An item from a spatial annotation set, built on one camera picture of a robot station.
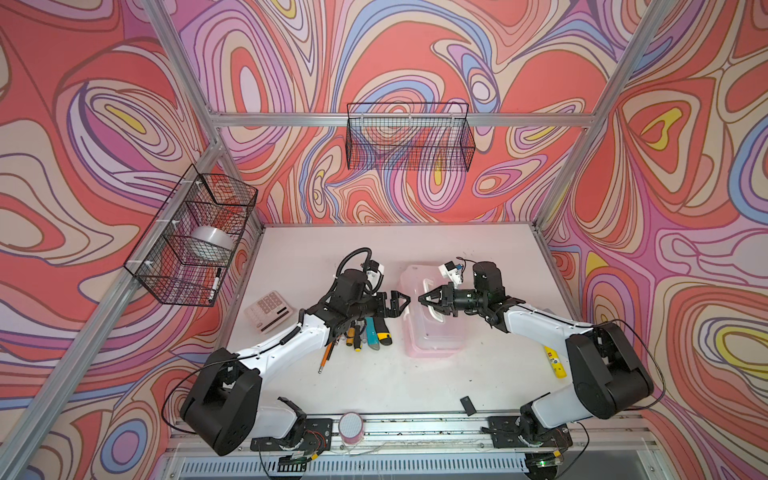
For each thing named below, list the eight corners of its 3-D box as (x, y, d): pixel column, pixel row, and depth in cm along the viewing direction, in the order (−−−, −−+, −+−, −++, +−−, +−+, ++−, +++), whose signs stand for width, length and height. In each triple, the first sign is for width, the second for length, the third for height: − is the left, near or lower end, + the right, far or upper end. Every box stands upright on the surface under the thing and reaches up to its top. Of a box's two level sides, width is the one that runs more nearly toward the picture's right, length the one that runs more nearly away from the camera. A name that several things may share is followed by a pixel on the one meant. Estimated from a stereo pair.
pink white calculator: (246, 314, 97) (243, 310, 95) (276, 293, 102) (274, 288, 100) (262, 334, 92) (259, 331, 90) (293, 311, 98) (291, 307, 96)
